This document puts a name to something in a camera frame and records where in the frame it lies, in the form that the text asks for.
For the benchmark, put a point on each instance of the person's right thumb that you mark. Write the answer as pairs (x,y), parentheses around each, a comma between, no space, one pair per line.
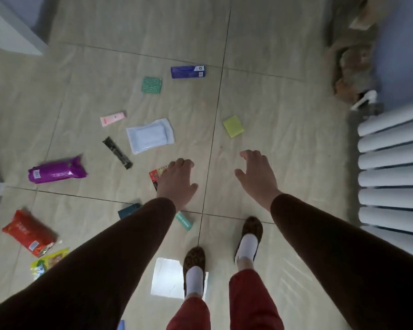
(241,176)

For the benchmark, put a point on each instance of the black stick sachet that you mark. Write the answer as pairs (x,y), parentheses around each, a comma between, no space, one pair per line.
(117,152)

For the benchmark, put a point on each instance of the person's right white sock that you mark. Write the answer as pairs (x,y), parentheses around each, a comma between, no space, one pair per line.
(247,247)

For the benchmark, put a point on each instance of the pink sachet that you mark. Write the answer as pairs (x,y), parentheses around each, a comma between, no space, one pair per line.
(112,119)

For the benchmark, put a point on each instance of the dark teal packet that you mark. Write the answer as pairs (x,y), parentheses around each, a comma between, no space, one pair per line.
(128,211)

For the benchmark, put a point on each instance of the person's right red trouser leg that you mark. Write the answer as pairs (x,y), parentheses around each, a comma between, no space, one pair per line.
(253,300)

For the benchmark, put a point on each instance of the person's red trouser leg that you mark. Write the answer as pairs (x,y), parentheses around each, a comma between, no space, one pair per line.
(190,314)
(253,300)

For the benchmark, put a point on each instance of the person's white sock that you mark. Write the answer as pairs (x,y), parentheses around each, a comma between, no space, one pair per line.
(247,247)
(194,281)

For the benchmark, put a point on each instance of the white cabinet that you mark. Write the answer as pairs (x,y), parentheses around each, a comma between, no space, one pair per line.
(10,23)

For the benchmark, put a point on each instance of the person's left hand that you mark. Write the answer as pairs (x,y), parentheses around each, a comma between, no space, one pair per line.
(173,183)

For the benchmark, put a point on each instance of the yellow green square pad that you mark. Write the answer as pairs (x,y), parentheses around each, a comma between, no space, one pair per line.
(233,126)

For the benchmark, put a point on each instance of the person's left leopard shoe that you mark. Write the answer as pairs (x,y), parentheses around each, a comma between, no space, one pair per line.
(194,258)

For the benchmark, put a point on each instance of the person's leopard shoe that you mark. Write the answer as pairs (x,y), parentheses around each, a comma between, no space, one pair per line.
(253,226)
(194,258)

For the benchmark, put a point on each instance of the green square packet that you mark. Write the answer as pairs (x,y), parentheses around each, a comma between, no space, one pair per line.
(151,85)

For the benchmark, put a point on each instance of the person's right leopard shoe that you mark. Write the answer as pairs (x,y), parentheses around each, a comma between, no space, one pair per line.
(253,226)

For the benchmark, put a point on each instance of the red snack packet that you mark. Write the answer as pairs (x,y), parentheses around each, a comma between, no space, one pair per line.
(29,232)

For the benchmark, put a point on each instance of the person's right hand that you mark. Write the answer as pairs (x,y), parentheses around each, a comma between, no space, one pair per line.
(260,180)

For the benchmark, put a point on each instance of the person's left red trouser leg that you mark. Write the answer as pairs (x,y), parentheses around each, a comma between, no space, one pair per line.
(190,314)

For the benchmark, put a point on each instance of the white plastic hook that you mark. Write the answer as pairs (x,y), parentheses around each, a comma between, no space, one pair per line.
(364,99)

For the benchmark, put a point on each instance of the red orange small packet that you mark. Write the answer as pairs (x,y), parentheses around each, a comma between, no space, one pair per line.
(155,175)

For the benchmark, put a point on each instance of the white radiator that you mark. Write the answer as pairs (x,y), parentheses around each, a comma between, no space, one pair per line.
(394,175)

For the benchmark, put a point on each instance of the person's right forearm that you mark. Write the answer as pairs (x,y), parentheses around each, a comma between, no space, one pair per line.
(347,264)

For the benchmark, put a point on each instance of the dark blue carton box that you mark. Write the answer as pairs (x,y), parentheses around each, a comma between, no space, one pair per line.
(187,72)

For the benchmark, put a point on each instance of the person's left forearm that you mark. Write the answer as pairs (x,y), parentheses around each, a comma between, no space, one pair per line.
(89,271)

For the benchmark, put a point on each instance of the white wet wipes pack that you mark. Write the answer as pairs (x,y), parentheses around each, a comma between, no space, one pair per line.
(149,136)

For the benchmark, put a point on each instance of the person's left thumb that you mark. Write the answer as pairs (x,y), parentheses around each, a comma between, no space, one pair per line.
(191,191)

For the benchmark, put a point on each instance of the person's left white sock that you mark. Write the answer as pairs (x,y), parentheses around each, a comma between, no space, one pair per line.
(194,281)

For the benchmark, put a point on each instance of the purple snack packet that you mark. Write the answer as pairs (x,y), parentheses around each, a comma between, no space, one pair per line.
(56,171)

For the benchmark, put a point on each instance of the yellow green snack packet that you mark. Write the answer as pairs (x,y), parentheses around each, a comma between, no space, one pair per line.
(46,262)

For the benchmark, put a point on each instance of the small blue item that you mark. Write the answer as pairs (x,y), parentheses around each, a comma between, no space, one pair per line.
(121,325)

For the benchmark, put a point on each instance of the light teal stick packet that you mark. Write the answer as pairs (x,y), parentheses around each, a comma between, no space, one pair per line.
(184,221)

